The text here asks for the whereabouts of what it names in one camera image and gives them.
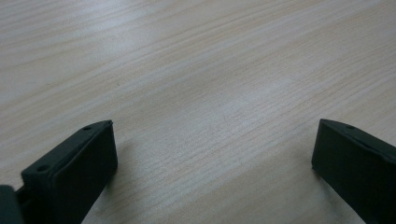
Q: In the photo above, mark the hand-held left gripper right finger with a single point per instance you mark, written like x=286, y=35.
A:
x=355, y=165

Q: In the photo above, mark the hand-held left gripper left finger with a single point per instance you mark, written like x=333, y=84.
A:
x=71, y=174

